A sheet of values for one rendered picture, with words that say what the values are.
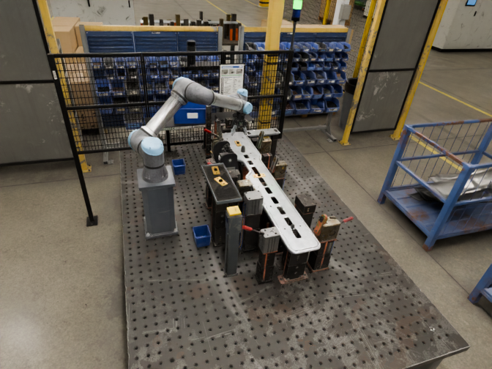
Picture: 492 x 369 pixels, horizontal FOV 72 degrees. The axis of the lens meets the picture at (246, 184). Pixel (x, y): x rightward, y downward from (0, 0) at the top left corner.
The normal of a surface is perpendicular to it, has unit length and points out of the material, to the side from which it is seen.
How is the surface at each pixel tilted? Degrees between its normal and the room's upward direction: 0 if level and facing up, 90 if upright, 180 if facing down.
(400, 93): 91
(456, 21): 90
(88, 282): 0
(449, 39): 90
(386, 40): 91
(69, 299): 0
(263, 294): 0
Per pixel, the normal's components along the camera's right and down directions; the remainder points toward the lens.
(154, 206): 0.30, 0.56
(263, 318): 0.07, -0.82
